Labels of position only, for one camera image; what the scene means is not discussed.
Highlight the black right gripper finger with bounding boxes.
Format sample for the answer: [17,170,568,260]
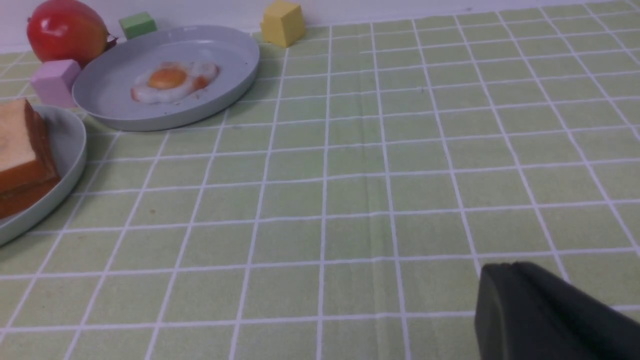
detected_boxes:
[474,261,640,360]

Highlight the toast slice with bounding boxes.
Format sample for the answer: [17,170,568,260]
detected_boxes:
[0,98,58,193]
[0,177,60,219]

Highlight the yellow cube block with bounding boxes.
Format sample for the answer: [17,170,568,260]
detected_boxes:
[260,0,306,49]

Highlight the rear fried egg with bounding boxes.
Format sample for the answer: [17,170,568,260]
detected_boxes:
[130,61,219,104]

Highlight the grey blue egg plate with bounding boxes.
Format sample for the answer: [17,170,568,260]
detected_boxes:
[71,25,261,132]

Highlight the green cube block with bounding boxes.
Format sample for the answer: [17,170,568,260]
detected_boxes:
[118,11,158,40]

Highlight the centre light blue plate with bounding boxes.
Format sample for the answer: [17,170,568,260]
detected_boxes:
[0,105,88,245]

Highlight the pink cube block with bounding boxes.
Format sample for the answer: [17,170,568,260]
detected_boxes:
[30,59,82,109]

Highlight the red tomato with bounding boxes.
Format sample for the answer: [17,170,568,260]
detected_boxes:
[26,0,118,69]

